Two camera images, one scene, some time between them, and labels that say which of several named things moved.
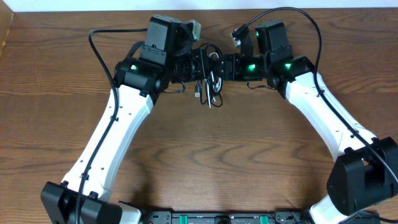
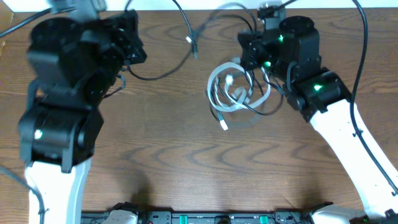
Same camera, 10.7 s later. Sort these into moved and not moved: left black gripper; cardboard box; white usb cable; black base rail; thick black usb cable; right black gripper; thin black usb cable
Moved: right black gripper; thick black usb cable; left black gripper; white usb cable; thin black usb cable
Not moved: cardboard box; black base rail
